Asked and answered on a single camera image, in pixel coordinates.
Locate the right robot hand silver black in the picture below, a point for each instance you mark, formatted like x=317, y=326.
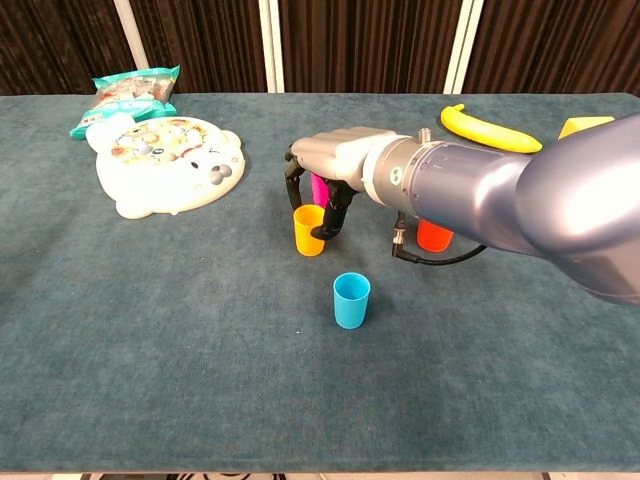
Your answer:
x=340, y=155

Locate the magenta plastic cup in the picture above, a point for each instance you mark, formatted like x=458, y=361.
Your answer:
x=318, y=192

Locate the yellow plastic cup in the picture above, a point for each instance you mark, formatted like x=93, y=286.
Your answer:
x=307, y=235

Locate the light blue plastic cup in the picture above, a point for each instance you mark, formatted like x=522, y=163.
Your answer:
x=351, y=310

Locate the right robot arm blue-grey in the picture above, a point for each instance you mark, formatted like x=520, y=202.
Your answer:
x=500, y=190

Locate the dark ribbed partition panel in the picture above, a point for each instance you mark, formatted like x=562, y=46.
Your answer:
x=60, y=45
x=550, y=45
x=365, y=45
x=200, y=45

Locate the orange plastic cup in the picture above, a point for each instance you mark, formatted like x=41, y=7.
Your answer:
x=432, y=237

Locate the yellow banana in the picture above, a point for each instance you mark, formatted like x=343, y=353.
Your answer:
x=490, y=135

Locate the white fish toy board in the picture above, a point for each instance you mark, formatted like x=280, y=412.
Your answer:
x=165, y=185

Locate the teal snack bag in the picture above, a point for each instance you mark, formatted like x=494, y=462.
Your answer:
x=130, y=87

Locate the yellow foam cube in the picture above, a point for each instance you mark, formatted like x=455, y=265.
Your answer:
x=580, y=126

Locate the blue carpet table cover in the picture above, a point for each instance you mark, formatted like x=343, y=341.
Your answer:
x=150, y=350

